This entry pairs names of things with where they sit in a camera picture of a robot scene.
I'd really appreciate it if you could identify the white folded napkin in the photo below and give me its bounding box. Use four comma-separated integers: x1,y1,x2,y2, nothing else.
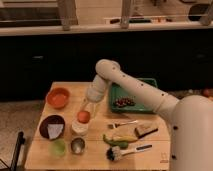
47,124,64,139

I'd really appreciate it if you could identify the white paper cup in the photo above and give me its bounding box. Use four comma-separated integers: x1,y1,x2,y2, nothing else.
71,120,89,136

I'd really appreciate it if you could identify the green tray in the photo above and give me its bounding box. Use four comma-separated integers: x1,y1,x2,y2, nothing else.
108,83,153,114

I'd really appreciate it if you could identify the dark brown bowl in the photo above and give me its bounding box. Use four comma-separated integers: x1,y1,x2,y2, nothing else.
39,115,65,140

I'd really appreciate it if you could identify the small metal cup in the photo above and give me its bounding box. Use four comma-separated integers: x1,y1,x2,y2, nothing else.
71,137,85,154

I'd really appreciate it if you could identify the black chair frame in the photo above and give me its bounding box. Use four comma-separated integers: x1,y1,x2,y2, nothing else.
0,131,25,171

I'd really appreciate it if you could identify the red orange apple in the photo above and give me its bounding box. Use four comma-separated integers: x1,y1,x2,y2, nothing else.
77,111,90,124

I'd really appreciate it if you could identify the green plastic cup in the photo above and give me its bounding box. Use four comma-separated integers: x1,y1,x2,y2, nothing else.
50,139,66,156

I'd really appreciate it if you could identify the orange bowl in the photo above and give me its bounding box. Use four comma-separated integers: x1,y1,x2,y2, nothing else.
45,87,70,109

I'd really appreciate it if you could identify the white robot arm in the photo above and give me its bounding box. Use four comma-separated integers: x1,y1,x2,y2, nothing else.
85,59,213,171

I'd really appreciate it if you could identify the brown sponge block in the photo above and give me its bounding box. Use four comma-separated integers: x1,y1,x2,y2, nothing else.
134,123,158,139

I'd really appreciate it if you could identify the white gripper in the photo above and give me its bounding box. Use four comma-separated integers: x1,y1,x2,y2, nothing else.
80,75,109,118

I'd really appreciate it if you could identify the yellow banana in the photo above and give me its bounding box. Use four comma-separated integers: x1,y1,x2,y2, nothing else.
106,134,138,143

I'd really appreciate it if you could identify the green pepper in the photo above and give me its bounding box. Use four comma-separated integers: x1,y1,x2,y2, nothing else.
103,134,129,149

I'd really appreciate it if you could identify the red grapes bunch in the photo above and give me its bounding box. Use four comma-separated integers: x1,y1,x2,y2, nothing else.
113,97,135,108

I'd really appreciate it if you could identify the wooden shelf counter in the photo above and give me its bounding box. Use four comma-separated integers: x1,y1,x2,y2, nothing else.
0,21,213,36

